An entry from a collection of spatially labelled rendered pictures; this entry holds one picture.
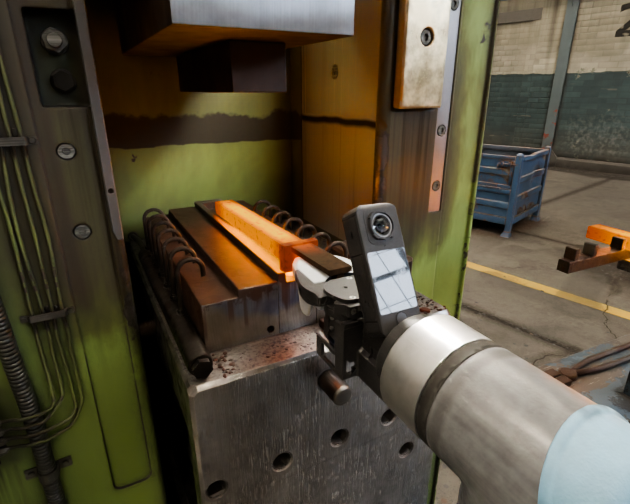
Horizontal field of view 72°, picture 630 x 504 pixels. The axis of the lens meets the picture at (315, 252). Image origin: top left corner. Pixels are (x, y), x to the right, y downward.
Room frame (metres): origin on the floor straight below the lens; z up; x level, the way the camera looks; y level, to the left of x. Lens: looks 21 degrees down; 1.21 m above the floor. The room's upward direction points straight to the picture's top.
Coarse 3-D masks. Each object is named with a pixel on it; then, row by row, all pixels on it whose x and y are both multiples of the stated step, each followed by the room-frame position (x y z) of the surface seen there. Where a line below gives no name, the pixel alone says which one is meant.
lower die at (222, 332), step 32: (192, 224) 0.73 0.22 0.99; (224, 224) 0.70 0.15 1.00; (224, 256) 0.57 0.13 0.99; (256, 256) 0.55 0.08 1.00; (192, 288) 0.49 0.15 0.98; (224, 288) 0.49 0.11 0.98; (256, 288) 0.48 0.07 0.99; (288, 288) 0.50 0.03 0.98; (192, 320) 0.50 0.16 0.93; (224, 320) 0.46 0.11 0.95; (256, 320) 0.47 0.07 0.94; (288, 320) 0.50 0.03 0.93
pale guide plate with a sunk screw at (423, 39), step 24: (408, 0) 0.73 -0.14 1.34; (432, 0) 0.75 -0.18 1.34; (408, 24) 0.73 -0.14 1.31; (432, 24) 0.75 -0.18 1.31; (408, 48) 0.73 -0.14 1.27; (432, 48) 0.75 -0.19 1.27; (408, 72) 0.73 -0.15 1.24; (432, 72) 0.75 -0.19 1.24; (408, 96) 0.73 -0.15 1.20; (432, 96) 0.76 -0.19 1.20
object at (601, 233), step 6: (588, 228) 0.76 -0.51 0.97; (594, 228) 0.76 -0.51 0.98; (600, 228) 0.75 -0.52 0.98; (606, 228) 0.75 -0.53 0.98; (612, 228) 0.75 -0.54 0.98; (588, 234) 0.76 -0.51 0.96; (594, 234) 0.75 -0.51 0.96; (600, 234) 0.74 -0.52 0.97; (606, 234) 0.73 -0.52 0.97; (612, 234) 0.72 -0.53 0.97; (618, 234) 0.72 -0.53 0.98; (624, 234) 0.72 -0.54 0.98; (600, 240) 0.74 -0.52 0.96; (606, 240) 0.73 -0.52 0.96
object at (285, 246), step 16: (224, 208) 0.71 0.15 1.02; (240, 208) 0.70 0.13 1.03; (240, 224) 0.64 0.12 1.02; (256, 224) 0.60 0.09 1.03; (272, 224) 0.60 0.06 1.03; (256, 240) 0.58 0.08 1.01; (272, 240) 0.53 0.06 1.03; (288, 240) 0.52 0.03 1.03; (304, 240) 0.50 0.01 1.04; (288, 256) 0.48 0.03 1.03; (304, 256) 0.45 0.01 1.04; (320, 256) 0.45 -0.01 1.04; (336, 272) 0.41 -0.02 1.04
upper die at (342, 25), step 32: (128, 0) 0.67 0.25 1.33; (160, 0) 0.48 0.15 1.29; (192, 0) 0.45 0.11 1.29; (224, 0) 0.47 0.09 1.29; (256, 0) 0.48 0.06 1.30; (288, 0) 0.50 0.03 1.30; (320, 0) 0.52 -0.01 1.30; (352, 0) 0.54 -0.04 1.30; (128, 32) 0.71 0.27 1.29; (160, 32) 0.50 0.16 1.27; (192, 32) 0.50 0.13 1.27; (224, 32) 0.50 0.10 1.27; (256, 32) 0.50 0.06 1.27; (288, 32) 0.50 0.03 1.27; (320, 32) 0.52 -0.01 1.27; (352, 32) 0.54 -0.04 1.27
